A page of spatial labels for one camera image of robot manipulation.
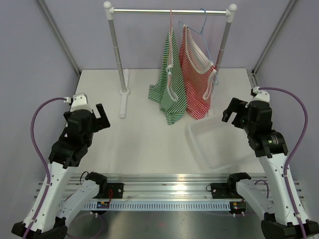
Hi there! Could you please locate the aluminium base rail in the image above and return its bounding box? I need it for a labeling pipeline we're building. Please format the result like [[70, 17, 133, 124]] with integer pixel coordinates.
[[62, 173, 228, 201]]

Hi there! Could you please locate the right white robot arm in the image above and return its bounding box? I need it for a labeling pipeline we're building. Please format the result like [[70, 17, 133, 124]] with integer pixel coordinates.
[[222, 98, 319, 239]]

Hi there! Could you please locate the white slotted cable duct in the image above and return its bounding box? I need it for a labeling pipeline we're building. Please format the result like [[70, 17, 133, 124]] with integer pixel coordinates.
[[83, 201, 230, 211]]

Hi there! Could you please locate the green striped tank top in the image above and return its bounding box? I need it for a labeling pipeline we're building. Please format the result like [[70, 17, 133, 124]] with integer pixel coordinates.
[[148, 28, 187, 125]]

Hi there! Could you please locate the red striped tank top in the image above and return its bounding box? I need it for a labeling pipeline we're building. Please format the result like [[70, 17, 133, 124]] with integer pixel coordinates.
[[179, 25, 217, 120]]

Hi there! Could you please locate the white plastic basket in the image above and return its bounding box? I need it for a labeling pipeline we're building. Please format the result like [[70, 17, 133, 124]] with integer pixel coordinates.
[[188, 115, 256, 171]]

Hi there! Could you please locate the pink wire hanger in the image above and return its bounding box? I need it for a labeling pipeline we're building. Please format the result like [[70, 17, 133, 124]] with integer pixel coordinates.
[[167, 9, 173, 87]]

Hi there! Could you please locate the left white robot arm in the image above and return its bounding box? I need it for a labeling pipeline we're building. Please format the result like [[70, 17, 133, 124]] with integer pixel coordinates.
[[11, 104, 110, 239]]

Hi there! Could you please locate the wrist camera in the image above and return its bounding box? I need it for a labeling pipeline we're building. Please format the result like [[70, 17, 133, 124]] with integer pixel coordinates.
[[64, 93, 92, 112], [251, 87, 270, 103]]

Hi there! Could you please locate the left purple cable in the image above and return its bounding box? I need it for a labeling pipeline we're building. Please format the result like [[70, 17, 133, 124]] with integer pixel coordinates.
[[21, 97, 68, 239]]

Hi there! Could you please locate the white and silver clothes rack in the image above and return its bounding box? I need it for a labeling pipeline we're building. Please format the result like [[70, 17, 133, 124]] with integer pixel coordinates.
[[104, 1, 237, 119]]

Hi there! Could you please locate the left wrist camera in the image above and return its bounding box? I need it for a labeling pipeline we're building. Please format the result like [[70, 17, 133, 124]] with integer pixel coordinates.
[[64, 93, 92, 112]]

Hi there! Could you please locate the blue wire hanger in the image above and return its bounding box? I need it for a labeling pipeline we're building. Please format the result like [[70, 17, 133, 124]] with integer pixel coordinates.
[[178, 8, 219, 86]]

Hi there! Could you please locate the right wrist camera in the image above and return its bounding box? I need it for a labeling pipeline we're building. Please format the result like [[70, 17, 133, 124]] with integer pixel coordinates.
[[251, 87, 270, 103]]

